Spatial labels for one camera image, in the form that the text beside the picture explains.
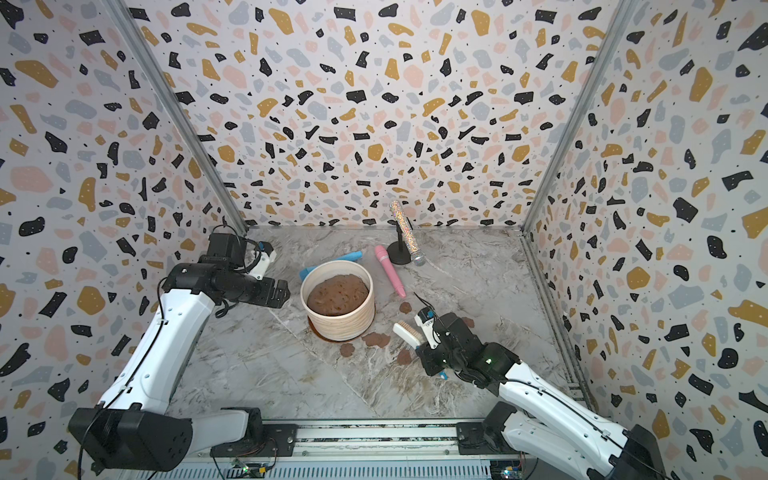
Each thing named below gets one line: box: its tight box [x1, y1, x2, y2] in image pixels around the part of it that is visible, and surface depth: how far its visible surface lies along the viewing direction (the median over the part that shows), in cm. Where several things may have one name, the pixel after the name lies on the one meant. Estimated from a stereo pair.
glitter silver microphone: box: [389, 200, 427, 267], surface depth 99 cm
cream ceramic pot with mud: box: [300, 260, 375, 342], surface depth 90 cm
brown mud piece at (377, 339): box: [362, 332, 391, 348], surface depth 94 cm
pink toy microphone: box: [374, 245, 407, 298], surface depth 108 cm
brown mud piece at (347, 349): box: [340, 343, 355, 357], surface depth 92 cm
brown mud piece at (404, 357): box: [397, 349, 412, 366], surface depth 90 cm
